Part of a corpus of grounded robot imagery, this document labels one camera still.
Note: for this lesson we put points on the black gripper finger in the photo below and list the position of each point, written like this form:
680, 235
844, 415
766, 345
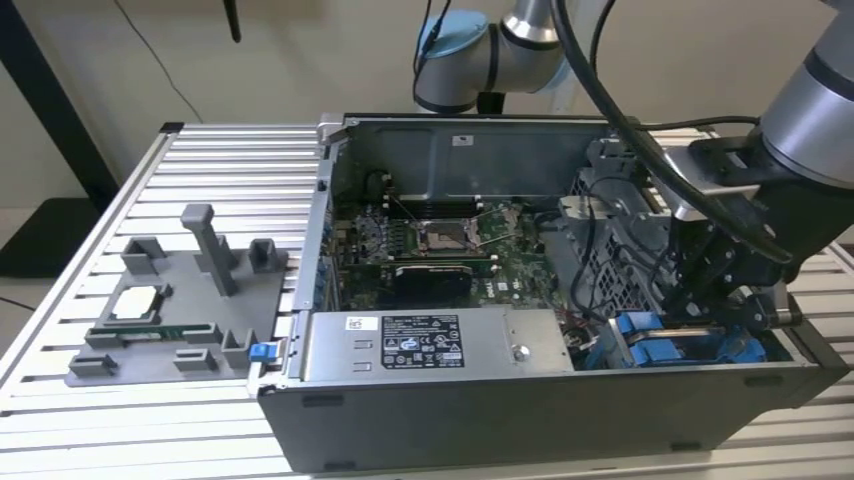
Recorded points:
700, 275
767, 310

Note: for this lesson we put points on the hard disk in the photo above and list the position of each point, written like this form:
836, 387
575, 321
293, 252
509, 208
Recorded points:
636, 327
656, 354

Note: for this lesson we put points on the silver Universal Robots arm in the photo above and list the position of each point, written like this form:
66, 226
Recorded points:
814, 115

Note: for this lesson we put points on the grey disk bay cage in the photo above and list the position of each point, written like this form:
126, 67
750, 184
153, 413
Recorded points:
614, 270

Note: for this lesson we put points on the black RAM slot bank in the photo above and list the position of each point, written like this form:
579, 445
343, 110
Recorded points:
433, 201

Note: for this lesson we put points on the green motherboard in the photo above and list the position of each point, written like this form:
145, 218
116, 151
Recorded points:
520, 280

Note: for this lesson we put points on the grey plastic bay latch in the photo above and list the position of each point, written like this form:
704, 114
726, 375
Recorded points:
608, 154

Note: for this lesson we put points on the CPU socket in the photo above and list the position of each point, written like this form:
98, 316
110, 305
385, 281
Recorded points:
443, 235

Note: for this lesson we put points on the white case sticker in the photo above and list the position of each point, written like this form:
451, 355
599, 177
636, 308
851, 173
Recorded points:
460, 140

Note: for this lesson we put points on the dark grey PC case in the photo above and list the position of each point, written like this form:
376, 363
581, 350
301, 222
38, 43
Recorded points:
467, 425

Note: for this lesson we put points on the silver power supply unit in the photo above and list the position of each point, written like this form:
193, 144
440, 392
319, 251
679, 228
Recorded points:
333, 350

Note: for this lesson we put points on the blue case latch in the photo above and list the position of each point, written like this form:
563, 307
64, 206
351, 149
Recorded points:
260, 352

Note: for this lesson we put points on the grey parts rack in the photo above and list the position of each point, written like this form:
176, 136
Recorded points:
200, 300

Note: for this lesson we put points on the green RAM stick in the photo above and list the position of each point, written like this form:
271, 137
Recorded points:
180, 330

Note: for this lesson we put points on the silver CPU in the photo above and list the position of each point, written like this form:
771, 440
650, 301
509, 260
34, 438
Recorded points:
136, 302

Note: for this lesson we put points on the black hanging rod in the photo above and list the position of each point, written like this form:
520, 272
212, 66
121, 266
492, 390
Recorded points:
232, 20

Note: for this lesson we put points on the black flat base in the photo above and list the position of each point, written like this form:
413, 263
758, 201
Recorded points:
46, 240

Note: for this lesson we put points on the black upright pole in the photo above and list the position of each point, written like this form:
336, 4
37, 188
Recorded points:
40, 75

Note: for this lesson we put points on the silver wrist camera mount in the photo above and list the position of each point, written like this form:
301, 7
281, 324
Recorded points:
700, 170

